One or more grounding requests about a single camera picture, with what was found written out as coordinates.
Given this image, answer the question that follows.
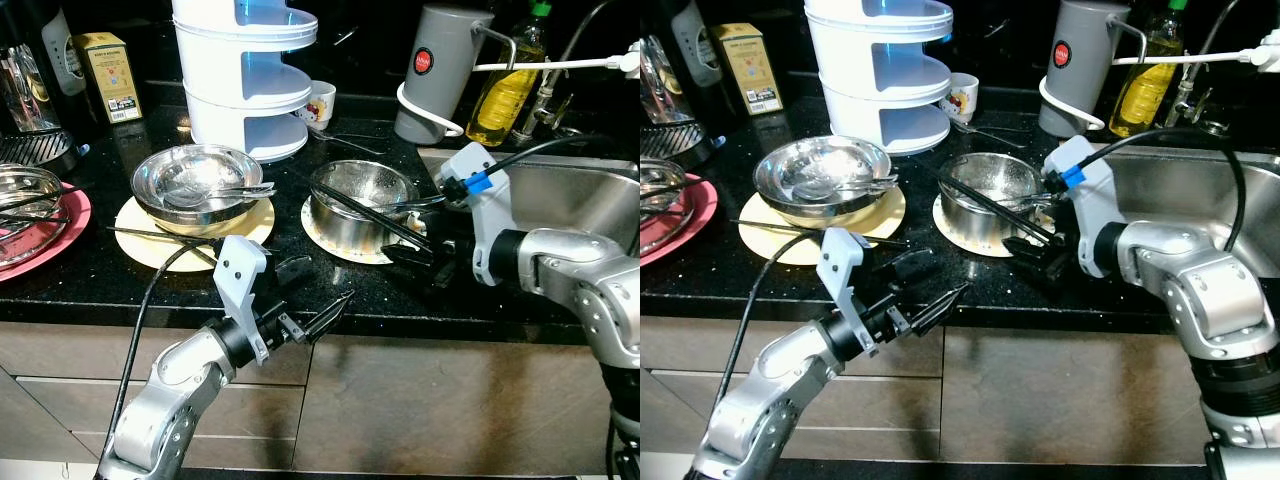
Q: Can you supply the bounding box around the steel faucet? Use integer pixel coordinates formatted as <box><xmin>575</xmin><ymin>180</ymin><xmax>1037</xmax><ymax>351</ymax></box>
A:
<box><xmin>1164</xmin><ymin>0</ymin><xmax>1243</xmax><ymax>133</ymax></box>
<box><xmin>528</xmin><ymin>0</ymin><xmax>613</xmax><ymax>143</ymax></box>

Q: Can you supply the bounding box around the brown wooden cabinet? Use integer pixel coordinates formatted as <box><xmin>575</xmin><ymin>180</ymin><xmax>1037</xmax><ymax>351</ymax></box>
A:
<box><xmin>0</xmin><ymin>317</ymin><xmax>641</xmax><ymax>477</ymax></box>
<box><xmin>640</xmin><ymin>314</ymin><xmax>1233</xmax><ymax>469</ymax></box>

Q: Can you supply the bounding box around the white power cable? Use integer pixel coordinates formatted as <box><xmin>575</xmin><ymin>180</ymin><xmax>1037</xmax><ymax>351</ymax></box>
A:
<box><xmin>396</xmin><ymin>50</ymin><xmax>641</xmax><ymax>139</ymax></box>
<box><xmin>1038</xmin><ymin>42</ymin><xmax>1280</xmax><ymax>131</ymax></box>

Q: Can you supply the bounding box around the yellow cardboard box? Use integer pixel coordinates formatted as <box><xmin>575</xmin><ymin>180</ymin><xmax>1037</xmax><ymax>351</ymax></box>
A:
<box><xmin>71</xmin><ymin>31</ymin><xmax>145</xmax><ymax>126</ymax></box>
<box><xmin>711</xmin><ymin>21</ymin><xmax>785</xmax><ymax>116</ymax></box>

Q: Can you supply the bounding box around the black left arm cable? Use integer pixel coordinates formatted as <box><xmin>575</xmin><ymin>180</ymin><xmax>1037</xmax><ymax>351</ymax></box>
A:
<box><xmin>714</xmin><ymin>230</ymin><xmax>833</xmax><ymax>403</ymax></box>
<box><xmin>118</xmin><ymin>238</ymin><xmax>219</xmax><ymax>433</ymax></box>

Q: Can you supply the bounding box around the steel bowl with cutlery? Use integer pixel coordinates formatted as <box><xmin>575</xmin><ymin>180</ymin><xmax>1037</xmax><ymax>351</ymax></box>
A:
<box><xmin>0</xmin><ymin>164</ymin><xmax>87</xmax><ymax>272</ymax></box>
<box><xmin>640</xmin><ymin>157</ymin><xmax>693</xmax><ymax>233</ymax></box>

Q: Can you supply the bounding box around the dark glass bottle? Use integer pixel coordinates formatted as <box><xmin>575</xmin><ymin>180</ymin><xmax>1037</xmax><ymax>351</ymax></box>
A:
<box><xmin>18</xmin><ymin>0</ymin><xmax>93</xmax><ymax>103</ymax></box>
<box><xmin>678</xmin><ymin>0</ymin><xmax>727</xmax><ymax>93</ymax></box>

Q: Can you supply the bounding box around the white tiered plastic rack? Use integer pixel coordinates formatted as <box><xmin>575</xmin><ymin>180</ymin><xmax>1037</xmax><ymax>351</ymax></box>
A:
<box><xmin>804</xmin><ymin>0</ymin><xmax>957</xmax><ymax>157</ymax></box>
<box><xmin>171</xmin><ymin>0</ymin><xmax>320</xmax><ymax>165</ymax></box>

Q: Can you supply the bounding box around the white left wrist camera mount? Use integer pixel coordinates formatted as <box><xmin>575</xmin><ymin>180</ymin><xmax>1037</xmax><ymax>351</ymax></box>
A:
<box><xmin>816</xmin><ymin>227</ymin><xmax>883</xmax><ymax>358</ymax></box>
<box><xmin>212</xmin><ymin>235</ymin><xmax>272</xmax><ymax>367</ymax></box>

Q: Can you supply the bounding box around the deep perforated steel bowl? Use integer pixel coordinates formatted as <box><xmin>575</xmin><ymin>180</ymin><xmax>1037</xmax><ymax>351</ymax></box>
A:
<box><xmin>307</xmin><ymin>159</ymin><xmax>422</xmax><ymax>255</ymax></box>
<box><xmin>937</xmin><ymin>151</ymin><xmax>1050</xmax><ymax>247</ymax></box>

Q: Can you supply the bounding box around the yellow cooking oil bottle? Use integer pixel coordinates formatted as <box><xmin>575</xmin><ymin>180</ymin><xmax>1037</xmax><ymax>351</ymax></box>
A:
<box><xmin>464</xmin><ymin>0</ymin><xmax>554</xmax><ymax>149</ymax></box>
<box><xmin>1107</xmin><ymin>0</ymin><xmax>1194</xmax><ymax>140</ymax></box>

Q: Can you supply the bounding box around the cream round plate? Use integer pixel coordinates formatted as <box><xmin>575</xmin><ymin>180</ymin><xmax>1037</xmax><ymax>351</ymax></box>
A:
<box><xmin>299</xmin><ymin>199</ymin><xmax>403</xmax><ymax>267</ymax></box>
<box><xmin>737</xmin><ymin>184</ymin><xmax>909</xmax><ymax>267</ymax></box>
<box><xmin>114</xmin><ymin>194</ymin><xmax>277</xmax><ymax>274</ymax></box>
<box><xmin>931</xmin><ymin>194</ymin><xmax>1023</xmax><ymax>259</ymax></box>

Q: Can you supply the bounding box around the black chopstick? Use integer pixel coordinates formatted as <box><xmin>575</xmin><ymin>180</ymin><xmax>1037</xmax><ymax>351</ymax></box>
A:
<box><xmin>107</xmin><ymin>224</ymin><xmax>223</xmax><ymax>248</ymax></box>
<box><xmin>729</xmin><ymin>217</ymin><xmax>913</xmax><ymax>248</ymax></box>
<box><xmin>946</xmin><ymin>173</ymin><xmax>1057</xmax><ymax>241</ymax></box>
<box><xmin>320</xmin><ymin>179</ymin><xmax>435</xmax><ymax>247</ymax></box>
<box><xmin>311</xmin><ymin>187</ymin><xmax>427</xmax><ymax>254</ymax></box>
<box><xmin>938</xmin><ymin>180</ymin><xmax>1049</xmax><ymax>247</ymax></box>

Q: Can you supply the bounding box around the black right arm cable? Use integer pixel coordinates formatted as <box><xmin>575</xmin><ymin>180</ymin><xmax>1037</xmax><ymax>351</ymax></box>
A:
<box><xmin>488</xmin><ymin>133</ymin><xmax>641</xmax><ymax>177</ymax></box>
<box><xmin>1084</xmin><ymin>127</ymin><xmax>1248</xmax><ymax>253</ymax></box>

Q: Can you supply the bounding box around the black ribbed appliance base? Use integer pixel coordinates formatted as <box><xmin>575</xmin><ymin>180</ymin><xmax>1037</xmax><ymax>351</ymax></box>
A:
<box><xmin>0</xmin><ymin>128</ymin><xmax>83</xmax><ymax>177</ymax></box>
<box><xmin>640</xmin><ymin>118</ymin><xmax>713</xmax><ymax>163</ymax></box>

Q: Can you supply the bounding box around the shallow steel bowl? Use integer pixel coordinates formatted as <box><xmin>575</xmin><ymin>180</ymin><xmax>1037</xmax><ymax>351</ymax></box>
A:
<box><xmin>752</xmin><ymin>135</ymin><xmax>895</xmax><ymax>218</ymax></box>
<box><xmin>131</xmin><ymin>144</ymin><xmax>267</xmax><ymax>228</ymax></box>

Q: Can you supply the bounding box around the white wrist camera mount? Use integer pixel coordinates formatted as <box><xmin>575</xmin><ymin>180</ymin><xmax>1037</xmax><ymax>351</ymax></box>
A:
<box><xmin>1042</xmin><ymin>134</ymin><xmax>1123</xmax><ymax>279</ymax></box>
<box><xmin>816</xmin><ymin>227</ymin><xmax>883</xmax><ymax>358</ymax></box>
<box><xmin>212</xmin><ymin>235</ymin><xmax>272</xmax><ymax>367</ymax></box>
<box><xmin>436</xmin><ymin>141</ymin><xmax>517</xmax><ymax>288</ymax></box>

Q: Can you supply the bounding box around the red round plate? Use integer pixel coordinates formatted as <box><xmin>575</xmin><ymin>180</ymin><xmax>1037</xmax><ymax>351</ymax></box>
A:
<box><xmin>0</xmin><ymin>182</ymin><xmax>94</xmax><ymax>284</ymax></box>
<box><xmin>640</xmin><ymin>174</ymin><xmax>720</xmax><ymax>269</ymax></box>

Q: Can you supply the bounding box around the grey flask with red logo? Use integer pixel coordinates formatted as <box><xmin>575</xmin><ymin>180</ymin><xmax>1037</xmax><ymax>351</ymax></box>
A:
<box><xmin>1037</xmin><ymin>0</ymin><xmax>1143</xmax><ymax>140</ymax></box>
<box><xmin>392</xmin><ymin>4</ymin><xmax>497</xmax><ymax>147</ymax></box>

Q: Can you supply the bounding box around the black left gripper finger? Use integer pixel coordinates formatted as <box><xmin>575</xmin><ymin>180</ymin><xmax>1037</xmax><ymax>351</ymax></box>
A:
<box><xmin>274</xmin><ymin>255</ymin><xmax>314</xmax><ymax>301</ymax></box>
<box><xmin>880</xmin><ymin>248</ymin><xmax>938</xmax><ymax>297</ymax></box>
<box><xmin>912</xmin><ymin>282</ymin><xmax>973</xmax><ymax>339</ymax></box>
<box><xmin>302</xmin><ymin>290</ymin><xmax>357</xmax><ymax>347</ymax></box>

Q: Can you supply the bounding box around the stainless steel sink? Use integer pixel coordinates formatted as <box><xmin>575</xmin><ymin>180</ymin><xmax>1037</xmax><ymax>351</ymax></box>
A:
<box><xmin>1098</xmin><ymin>144</ymin><xmax>1280</xmax><ymax>253</ymax></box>
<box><xmin>418</xmin><ymin>147</ymin><xmax>641</xmax><ymax>253</ymax></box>

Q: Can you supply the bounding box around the clear drinking glass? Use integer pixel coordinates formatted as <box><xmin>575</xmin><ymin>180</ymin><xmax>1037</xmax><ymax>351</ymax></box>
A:
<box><xmin>0</xmin><ymin>44</ymin><xmax>63</xmax><ymax>137</ymax></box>
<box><xmin>640</xmin><ymin>34</ymin><xmax>697</xmax><ymax>127</ymax></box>

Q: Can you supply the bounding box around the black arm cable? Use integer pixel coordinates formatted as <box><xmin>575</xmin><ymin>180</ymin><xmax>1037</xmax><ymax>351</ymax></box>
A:
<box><xmin>714</xmin><ymin>230</ymin><xmax>833</xmax><ymax>403</ymax></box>
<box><xmin>488</xmin><ymin>133</ymin><xmax>641</xmax><ymax>177</ymax></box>
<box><xmin>118</xmin><ymin>238</ymin><xmax>219</xmax><ymax>433</ymax></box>
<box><xmin>1084</xmin><ymin>127</ymin><xmax>1248</xmax><ymax>253</ymax></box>

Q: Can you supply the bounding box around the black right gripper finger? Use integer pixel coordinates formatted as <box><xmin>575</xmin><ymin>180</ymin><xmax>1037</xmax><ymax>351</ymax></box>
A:
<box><xmin>1001</xmin><ymin>233</ymin><xmax>1051</xmax><ymax>263</ymax></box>
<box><xmin>414</xmin><ymin>258</ymin><xmax>459</xmax><ymax>293</ymax></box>
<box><xmin>380</xmin><ymin>240</ymin><xmax>441</xmax><ymax>271</ymax></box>
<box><xmin>1026</xmin><ymin>254</ymin><xmax>1067</xmax><ymax>289</ymax></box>

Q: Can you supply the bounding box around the white cartoon print cup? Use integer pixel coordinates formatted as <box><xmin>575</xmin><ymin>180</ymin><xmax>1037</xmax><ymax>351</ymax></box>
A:
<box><xmin>939</xmin><ymin>71</ymin><xmax>982</xmax><ymax>124</ymax></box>
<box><xmin>294</xmin><ymin>79</ymin><xmax>339</xmax><ymax>132</ymax></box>

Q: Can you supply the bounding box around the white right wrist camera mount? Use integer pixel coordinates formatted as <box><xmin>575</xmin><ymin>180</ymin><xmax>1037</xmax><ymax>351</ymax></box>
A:
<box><xmin>436</xmin><ymin>141</ymin><xmax>517</xmax><ymax>288</ymax></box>
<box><xmin>1042</xmin><ymin>134</ymin><xmax>1123</xmax><ymax>279</ymax></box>

